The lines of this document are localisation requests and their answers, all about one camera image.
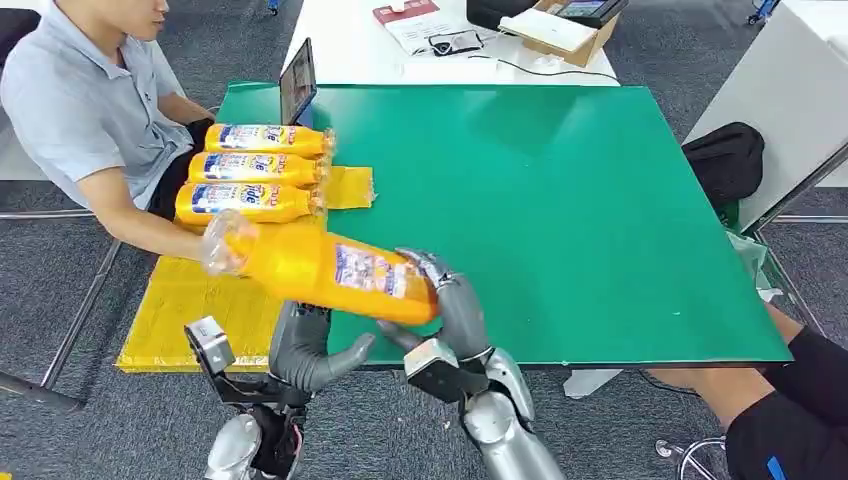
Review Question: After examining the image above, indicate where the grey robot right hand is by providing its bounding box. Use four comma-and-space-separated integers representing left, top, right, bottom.
376, 247, 495, 364

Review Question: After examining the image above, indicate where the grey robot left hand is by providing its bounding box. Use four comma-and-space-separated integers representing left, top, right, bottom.
268, 301, 377, 395

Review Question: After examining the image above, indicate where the orange drink bottle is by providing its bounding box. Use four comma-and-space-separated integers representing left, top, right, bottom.
203, 123, 336, 160
200, 209, 441, 327
187, 151, 329, 189
174, 182, 326, 228

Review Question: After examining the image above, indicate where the yellow sheet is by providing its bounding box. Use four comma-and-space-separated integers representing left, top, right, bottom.
114, 165, 377, 374

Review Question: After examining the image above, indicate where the green table mat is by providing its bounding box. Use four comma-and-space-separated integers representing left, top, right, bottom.
215, 81, 794, 370

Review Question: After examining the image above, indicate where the metal table leg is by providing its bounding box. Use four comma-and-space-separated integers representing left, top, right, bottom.
39, 238, 124, 391

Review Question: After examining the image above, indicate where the black tablet on stand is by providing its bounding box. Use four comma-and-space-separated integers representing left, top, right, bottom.
278, 37, 318, 127

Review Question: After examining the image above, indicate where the black phone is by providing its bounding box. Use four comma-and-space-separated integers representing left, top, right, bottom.
427, 29, 485, 58

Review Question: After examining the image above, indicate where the clear plastic bag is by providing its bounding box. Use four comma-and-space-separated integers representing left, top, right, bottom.
725, 230, 783, 303

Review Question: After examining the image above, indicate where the red and white booklet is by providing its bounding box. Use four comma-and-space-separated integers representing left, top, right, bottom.
372, 0, 458, 56

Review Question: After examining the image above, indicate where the flat white box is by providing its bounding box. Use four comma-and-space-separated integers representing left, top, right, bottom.
498, 7, 598, 53

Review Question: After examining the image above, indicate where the black bag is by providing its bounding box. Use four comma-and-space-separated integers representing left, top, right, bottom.
466, 0, 541, 32

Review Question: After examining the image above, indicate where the cardboard box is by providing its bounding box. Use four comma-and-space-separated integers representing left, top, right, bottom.
523, 0, 621, 69

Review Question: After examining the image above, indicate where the black backpack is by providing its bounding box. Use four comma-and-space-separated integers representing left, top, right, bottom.
682, 121, 766, 208

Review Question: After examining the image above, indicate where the black device with screen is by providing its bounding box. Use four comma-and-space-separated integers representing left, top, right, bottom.
553, 0, 629, 29

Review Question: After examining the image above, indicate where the person in grey shirt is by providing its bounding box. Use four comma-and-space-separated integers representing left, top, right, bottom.
0, 0, 230, 263

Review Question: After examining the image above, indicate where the person in black shorts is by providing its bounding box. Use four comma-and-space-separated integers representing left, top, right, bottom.
645, 303, 848, 480

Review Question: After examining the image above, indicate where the white side table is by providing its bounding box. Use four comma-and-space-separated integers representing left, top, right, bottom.
682, 0, 848, 233

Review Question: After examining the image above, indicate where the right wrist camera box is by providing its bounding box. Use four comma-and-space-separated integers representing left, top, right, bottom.
404, 337, 492, 404

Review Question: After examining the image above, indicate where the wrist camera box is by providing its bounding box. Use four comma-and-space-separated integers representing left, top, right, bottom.
404, 337, 492, 404
184, 315, 238, 384

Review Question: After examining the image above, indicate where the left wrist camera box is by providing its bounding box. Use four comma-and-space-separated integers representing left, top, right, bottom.
184, 315, 238, 384

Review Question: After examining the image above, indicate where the black cable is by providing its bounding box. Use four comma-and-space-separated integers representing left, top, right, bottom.
468, 54, 621, 84

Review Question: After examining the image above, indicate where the chrome stool ring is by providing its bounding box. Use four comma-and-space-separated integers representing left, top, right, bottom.
655, 435, 730, 480

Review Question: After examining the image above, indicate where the blue cart frame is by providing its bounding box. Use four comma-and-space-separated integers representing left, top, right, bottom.
748, 0, 783, 26

